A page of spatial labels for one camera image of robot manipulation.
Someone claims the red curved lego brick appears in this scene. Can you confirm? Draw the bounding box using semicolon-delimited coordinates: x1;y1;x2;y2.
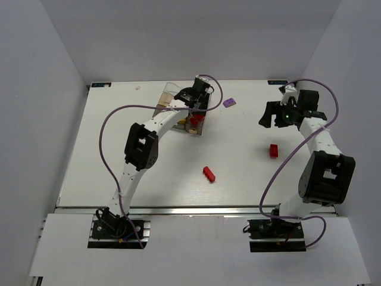
193;114;205;121

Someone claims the red 2x2 lego brick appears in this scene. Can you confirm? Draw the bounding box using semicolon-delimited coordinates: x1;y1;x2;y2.
190;117;199;125

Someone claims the purple sloped lego brick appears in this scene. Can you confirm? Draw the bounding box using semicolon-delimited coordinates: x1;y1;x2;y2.
223;98;236;108

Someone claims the red 2x4 lego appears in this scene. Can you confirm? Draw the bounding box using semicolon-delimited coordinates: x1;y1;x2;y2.
203;166;216;182

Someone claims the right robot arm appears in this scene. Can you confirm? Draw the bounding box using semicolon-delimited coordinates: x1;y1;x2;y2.
259;87;355;223

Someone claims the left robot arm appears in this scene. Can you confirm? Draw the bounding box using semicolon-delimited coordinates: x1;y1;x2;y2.
98;76;218;217

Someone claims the clear long drawer box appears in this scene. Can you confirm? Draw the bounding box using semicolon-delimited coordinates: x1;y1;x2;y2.
185;92;211;135

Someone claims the dark label sticker right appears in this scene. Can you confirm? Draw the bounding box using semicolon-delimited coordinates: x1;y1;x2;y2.
267;80;288;85

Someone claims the dark label sticker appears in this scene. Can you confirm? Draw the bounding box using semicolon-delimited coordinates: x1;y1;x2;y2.
267;80;288;85
90;82;111;88

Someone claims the clear stepped organizer tray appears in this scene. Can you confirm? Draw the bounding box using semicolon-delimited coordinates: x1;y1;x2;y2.
157;82;186;131

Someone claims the dark label sticker left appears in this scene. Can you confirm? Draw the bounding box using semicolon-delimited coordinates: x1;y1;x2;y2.
90;82;111;88

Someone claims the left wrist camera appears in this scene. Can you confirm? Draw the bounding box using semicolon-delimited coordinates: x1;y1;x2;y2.
195;74;209;85

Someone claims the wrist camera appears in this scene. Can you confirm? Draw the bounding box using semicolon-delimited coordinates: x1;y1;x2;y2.
279;85;298;105
195;74;209;85

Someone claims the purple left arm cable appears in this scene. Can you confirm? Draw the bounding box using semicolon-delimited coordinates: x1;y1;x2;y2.
98;74;224;250

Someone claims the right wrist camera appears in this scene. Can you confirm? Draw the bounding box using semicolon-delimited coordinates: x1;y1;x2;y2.
279;85;298;105

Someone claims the aluminium right side rail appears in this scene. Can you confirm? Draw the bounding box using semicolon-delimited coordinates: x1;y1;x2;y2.
289;82;298;89

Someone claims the aluminium rail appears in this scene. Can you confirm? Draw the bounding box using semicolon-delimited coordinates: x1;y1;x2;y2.
289;82;298;89
54;206;261;216

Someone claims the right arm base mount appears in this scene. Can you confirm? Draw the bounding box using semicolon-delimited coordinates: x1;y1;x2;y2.
242;218;307;253

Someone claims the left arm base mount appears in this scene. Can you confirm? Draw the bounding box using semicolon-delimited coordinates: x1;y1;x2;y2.
88;207;151;250

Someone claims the aluminium front rail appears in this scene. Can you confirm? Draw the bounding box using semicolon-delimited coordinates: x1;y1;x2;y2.
54;206;261;216

